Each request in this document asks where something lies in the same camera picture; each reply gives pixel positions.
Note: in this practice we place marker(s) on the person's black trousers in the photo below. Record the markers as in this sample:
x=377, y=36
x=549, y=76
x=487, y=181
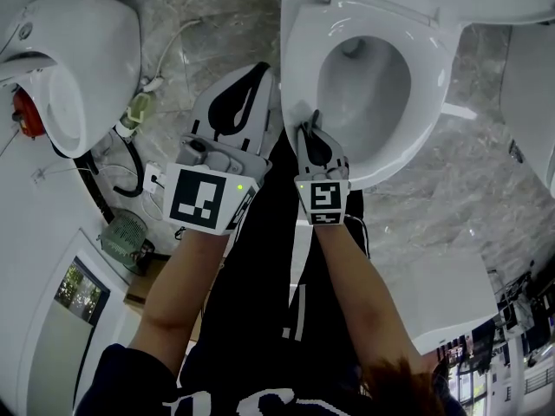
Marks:
x=260, y=275

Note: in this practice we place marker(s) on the cluttered equipment shelf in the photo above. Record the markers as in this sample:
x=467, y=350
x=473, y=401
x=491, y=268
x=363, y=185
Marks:
x=511, y=319

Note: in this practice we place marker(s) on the white partition panel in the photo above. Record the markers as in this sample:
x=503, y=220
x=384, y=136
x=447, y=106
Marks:
x=451, y=306

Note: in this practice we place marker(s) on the brown cardboard carton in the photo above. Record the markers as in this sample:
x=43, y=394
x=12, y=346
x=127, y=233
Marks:
x=139, y=297

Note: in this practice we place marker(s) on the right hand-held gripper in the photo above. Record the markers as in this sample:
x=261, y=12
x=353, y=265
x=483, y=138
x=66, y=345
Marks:
x=323, y=197

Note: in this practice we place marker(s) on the person's left forearm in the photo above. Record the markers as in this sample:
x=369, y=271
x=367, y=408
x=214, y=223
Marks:
x=182, y=297

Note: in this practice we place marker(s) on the white plastic strip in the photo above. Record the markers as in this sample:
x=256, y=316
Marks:
x=457, y=111

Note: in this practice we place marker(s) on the cream pipe fitting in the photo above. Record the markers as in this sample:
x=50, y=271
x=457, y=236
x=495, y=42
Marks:
x=139, y=106

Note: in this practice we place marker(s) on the person's right forearm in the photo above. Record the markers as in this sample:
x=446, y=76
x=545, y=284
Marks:
x=364, y=297

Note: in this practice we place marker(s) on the red plastic part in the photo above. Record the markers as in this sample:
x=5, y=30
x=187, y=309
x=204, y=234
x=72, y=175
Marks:
x=28, y=111

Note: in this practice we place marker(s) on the green round vented device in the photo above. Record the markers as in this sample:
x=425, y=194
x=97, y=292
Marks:
x=123, y=232

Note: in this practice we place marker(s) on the white ceramic urinal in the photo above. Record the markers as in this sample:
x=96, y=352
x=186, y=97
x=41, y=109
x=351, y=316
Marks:
x=99, y=50

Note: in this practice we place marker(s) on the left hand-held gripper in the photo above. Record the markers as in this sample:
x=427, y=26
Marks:
x=195, y=197

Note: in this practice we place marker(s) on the glass window panel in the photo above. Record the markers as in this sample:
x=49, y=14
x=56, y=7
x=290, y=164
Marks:
x=78, y=290

